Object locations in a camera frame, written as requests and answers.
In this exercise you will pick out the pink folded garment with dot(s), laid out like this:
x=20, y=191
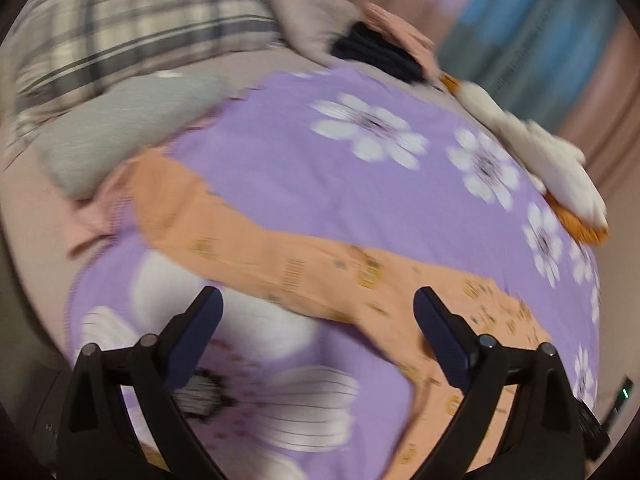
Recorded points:
x=405, y=35

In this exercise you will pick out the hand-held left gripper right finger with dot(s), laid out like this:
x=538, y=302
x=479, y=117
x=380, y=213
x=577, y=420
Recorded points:
x=442, y=335

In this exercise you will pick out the white goose plush toy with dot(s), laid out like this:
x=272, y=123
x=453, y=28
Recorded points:
x=540, y=155

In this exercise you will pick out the navy folded clothes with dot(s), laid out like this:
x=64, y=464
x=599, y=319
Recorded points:
x=380, y=55

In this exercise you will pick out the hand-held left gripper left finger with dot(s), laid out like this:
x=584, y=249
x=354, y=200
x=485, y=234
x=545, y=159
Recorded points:
x=200, y=330

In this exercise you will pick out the orange printed child's garment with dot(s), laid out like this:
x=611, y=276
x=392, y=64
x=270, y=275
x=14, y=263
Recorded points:
x=310, y=260

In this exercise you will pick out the pink and blue curtain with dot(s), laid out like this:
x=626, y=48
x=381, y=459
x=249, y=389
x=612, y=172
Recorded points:
x=525, y=25

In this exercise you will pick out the beige pillow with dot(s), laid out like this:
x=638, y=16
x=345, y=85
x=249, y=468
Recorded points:
x=310, y=20

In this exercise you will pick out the plaid pillow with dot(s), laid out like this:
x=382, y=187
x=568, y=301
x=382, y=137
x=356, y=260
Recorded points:
x=125, y=20

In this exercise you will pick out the grey pillow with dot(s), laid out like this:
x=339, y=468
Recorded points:
x=120, y=125

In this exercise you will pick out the purple floral bed sheet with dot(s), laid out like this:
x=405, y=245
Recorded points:
x=320, y=160

